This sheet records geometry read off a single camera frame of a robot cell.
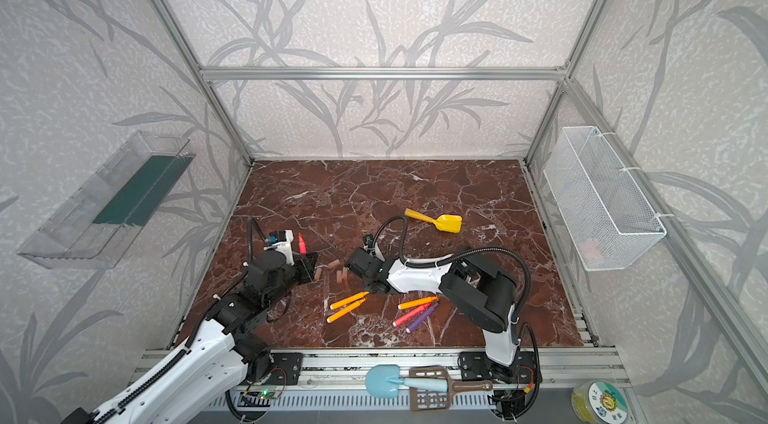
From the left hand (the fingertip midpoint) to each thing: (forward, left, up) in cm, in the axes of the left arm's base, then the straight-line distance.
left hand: (321, 246), depth 80 cm
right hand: (+2, -14, -13) cm, 19 cm away
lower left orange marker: (-14, -4, -13) cm, 20 cm away
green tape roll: (-33, -65, -4) cm, 73 cm away
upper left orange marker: (-10, -7, -13) cm, 18 cm away
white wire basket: (-4, -64, +22) cm, 68 cm away
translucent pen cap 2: (-3, -3, -13) cm, 14 cm away
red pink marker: (-1, +4, +3) cm, 6 cm away
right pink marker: (-14, -25, -13) cm, 31 cm away
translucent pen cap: (+2, -1, -14) cm, 15 cm away
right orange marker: (-11, -26, -13) cm, 31 cm away
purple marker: (-15, -28, -14) cm, 34 cm away
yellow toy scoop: (+17, -37, -14) cm, 43 cm away
